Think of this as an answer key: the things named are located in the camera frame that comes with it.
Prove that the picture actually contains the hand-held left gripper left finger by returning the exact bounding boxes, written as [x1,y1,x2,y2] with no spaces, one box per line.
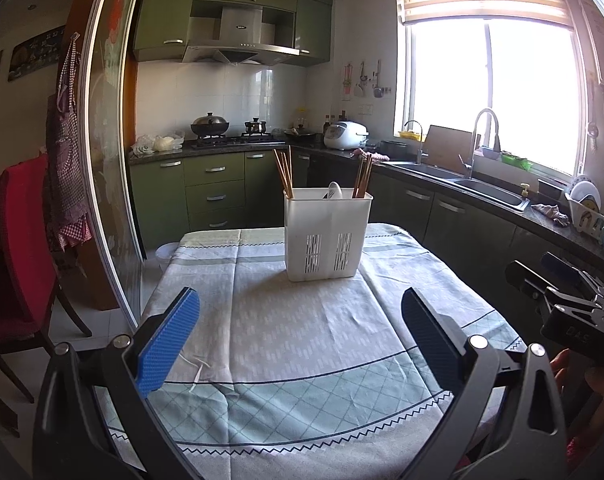
[32,287,201,480]

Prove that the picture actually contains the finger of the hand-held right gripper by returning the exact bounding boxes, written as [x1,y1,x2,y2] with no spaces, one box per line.
[505,260,559,312]
[539,251,604,306]

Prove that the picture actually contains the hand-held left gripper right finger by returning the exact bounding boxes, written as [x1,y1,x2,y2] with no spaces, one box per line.
[401,287,569,480]

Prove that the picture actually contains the white plastic utensil holder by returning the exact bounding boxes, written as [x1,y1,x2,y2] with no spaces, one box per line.
[284,191,374,284]

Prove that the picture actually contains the set of wooden chopsticks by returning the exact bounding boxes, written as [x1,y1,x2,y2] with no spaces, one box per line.
[273,147,375,200]

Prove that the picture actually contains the person's right forearm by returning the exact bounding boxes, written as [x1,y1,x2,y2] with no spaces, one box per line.
[564,400,604,480]

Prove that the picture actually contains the hanging kitchen utensils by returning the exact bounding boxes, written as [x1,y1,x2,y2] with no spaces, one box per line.
[343,60,393,101]

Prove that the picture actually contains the person's right hand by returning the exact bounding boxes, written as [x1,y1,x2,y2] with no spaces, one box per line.
[552,349,604,397]

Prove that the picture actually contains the grey rag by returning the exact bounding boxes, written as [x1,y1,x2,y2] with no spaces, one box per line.
[531,203,571,227]

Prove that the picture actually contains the dish rack with dishes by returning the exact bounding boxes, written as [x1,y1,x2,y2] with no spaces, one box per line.
[564,175,604,257]

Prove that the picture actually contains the white plastic bin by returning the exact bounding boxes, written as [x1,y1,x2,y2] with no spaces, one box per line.
[155,242,175,274]

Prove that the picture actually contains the steel sink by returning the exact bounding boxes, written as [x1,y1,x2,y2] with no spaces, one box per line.
[389,161,531,211]

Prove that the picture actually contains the green basin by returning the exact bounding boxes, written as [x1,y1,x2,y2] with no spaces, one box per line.
[500,152,533,171]

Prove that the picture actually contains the patterned tablecloth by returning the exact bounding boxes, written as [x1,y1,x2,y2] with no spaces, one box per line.
[94,222,529,480]

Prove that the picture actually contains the hanging metal ladles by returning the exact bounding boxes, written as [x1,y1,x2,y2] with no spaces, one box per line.
[584,75,604,177]

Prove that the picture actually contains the tall chrome faucet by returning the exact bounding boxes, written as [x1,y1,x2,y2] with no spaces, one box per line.
[459,108,502,181]

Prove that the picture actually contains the wooden cutting board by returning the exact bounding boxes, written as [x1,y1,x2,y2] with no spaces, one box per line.
[424,125,476,167]

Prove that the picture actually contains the green base cabinets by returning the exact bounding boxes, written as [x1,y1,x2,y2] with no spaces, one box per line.
[129,147,604,343]

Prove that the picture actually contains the small chrome faucet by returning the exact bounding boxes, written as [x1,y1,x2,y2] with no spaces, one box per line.
[403,120,429,165]

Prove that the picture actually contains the red chair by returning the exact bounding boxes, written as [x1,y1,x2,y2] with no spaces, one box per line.
[0,154,93,407]

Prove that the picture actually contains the black kitchen countertop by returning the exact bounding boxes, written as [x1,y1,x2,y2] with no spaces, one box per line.
[129,141,604,267]

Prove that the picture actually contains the window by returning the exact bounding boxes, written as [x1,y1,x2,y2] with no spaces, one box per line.
[394,0,591,177]

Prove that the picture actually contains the floral glass sliding door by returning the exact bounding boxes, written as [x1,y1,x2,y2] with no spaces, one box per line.
[78,0,148,332]

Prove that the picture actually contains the checkered apron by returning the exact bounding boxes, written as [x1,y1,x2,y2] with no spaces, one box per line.
[45,35,93,252]

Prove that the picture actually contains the white plastic bags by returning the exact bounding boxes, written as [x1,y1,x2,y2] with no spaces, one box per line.
[132,131,185,156]

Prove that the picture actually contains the gas stove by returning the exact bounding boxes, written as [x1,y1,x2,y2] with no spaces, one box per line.
[191,132,288,150]

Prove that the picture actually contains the black wok with lid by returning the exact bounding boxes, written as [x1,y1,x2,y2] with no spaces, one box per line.
[190,112,231,140]

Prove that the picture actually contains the white rice cooker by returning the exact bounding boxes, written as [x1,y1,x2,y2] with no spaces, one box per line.
[323,121,371,152]

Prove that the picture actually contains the striped window blind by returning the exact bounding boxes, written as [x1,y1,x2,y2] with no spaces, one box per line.
[396,0,576,27]

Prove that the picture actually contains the steel range hood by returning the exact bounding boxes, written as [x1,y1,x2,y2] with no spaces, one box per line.
[182,2,301,67]

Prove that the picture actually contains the dark framed wall picture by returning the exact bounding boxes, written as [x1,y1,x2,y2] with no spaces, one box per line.
[8,25,67,84]

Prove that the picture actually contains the green wall cabinets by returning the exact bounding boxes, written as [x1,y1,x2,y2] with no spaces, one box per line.
[132,0,333,67]

